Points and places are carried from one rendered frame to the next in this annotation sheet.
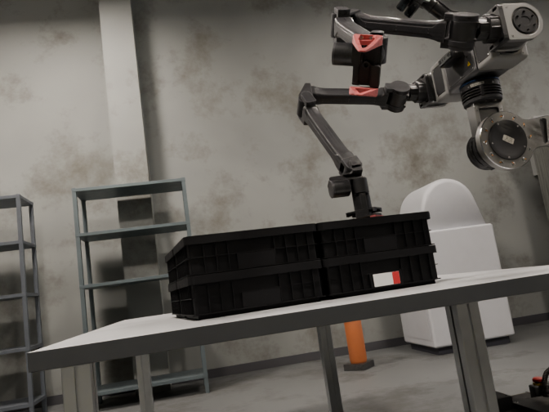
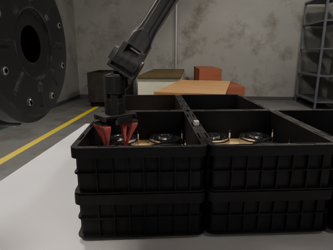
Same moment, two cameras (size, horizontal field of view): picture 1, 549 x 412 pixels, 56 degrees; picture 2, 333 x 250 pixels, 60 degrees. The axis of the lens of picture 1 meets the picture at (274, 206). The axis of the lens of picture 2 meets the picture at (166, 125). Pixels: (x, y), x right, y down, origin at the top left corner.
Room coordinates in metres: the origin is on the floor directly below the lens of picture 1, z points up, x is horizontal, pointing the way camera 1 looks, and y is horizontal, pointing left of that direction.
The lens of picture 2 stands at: (2.01, -1.00, 1.13)
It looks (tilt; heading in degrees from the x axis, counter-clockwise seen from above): 14 degrees down; 106
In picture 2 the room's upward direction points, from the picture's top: straight up
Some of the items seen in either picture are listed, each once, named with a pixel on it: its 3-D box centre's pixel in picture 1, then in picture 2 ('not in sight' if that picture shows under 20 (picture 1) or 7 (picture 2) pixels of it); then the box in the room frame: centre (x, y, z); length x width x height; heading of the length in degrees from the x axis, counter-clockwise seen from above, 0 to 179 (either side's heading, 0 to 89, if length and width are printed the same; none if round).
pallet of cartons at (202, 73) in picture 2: not in sight; (216, 87); (1.39, 5.21, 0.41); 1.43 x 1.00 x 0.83; 101
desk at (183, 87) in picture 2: not in sight; (197, 115); (1.44, 2.48, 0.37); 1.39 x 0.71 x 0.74; 91
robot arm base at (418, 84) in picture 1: (416, 91); not in sight; (1.99, -0.63, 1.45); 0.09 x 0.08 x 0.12; 11
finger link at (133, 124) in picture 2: not in sight; (121, 130); (1.67, -0.27, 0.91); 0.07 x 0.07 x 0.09; 56
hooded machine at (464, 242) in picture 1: (441, 263); not in sight; (4.82, -1.46, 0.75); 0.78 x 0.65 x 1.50; 100
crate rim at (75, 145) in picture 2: (356, 227); (142, 128); (1.73, -0.26, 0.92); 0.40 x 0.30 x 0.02; 108
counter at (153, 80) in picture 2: not in sight; (165, 91); (0.41, 4.63, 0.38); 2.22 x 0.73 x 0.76; 101
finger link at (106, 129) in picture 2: (371, 225); (110, 132); (1.65, -0.30, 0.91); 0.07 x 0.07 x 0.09; 56
